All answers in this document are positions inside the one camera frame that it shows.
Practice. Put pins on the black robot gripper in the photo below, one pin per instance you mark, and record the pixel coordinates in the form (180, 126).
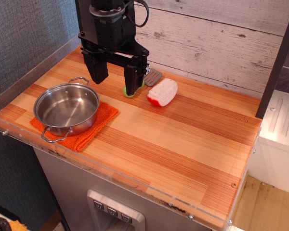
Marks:
(115, 26)

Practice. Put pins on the stainless steel pot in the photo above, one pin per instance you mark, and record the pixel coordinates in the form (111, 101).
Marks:
(67, 109)

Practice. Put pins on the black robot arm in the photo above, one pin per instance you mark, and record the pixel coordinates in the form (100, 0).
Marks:
(106, 3)

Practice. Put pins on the orange knitted cloth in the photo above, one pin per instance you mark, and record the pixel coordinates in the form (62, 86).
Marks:
(105, 114)

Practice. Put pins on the white and red toy cheese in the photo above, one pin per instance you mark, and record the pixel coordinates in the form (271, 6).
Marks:
(163, 93)

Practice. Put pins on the clear acrylic table guard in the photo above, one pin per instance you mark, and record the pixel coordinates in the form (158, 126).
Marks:
(189, 156)

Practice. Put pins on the grey toy fridge cabinet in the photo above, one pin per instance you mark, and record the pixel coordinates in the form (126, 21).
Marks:
(70, 184)

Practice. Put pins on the silver dispenser panel with buttons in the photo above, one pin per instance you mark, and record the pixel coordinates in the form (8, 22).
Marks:
(110, 215)

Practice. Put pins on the white toy sink unit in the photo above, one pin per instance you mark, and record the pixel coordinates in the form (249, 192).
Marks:
(269, 161)

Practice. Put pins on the yellow and black object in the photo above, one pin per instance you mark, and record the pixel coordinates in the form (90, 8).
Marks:
(13, 225)

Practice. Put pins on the green handled grey spatula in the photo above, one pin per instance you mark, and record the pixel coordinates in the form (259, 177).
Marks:
(150, 80)

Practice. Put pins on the dark left support post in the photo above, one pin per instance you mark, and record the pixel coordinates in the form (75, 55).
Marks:
(86, 21)

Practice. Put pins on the dark support post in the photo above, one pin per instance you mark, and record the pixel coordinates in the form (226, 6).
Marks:
(86, 21)
(273, 79)

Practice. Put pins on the dark right support post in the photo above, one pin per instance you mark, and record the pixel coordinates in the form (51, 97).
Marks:
(273, 79)

